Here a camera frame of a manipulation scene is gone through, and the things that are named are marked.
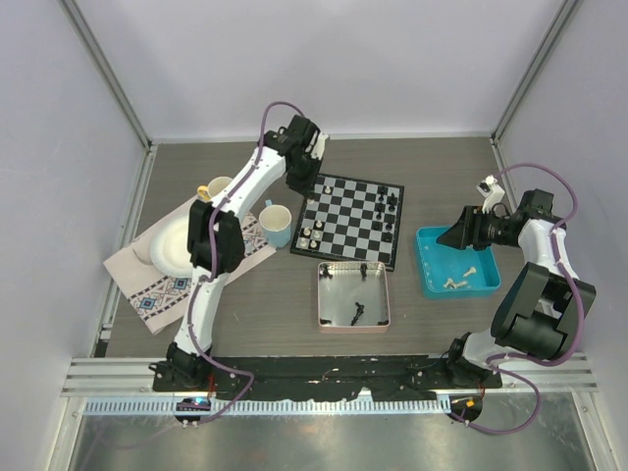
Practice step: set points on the aluminium frame rail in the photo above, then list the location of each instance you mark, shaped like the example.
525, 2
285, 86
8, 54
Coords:
102, 64

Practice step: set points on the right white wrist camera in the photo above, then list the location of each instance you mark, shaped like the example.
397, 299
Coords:
492, 192

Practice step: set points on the patterned cloth placemat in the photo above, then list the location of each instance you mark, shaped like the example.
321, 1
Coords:
158, 299

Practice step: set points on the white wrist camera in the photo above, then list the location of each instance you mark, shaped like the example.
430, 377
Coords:
492, 192
318, 149

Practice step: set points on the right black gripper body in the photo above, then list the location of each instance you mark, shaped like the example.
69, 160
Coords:
492, 230

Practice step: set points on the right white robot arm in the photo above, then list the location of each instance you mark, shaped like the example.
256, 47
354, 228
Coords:
542, 316

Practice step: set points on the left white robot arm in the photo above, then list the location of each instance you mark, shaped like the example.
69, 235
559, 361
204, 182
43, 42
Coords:
216, 246

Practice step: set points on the blue plastic tray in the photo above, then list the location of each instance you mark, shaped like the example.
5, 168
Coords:
438, 263

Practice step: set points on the black chess piece in tin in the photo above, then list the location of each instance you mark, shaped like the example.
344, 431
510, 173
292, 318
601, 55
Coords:
359, 312

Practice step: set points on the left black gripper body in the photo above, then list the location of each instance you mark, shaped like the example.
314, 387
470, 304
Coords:
303, 178

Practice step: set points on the yellow mug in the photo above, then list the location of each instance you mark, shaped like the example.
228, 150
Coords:
207, 192

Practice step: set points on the light blue mug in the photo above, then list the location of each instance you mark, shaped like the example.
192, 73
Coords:
275, 221

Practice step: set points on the slotted cable duct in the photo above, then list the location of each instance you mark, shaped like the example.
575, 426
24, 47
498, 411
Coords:
180, 406

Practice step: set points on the black white chess board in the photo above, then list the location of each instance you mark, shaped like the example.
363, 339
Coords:
347, 214

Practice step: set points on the pink metal tin tray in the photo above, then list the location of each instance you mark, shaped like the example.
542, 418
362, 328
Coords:
340, 285

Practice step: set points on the white paper plate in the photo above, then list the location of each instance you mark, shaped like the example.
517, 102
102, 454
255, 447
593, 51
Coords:
168, 249

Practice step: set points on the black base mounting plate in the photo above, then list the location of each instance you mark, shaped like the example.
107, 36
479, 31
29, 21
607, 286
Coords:
318, 378

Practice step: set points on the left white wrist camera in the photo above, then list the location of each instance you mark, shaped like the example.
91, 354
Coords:
318, 149

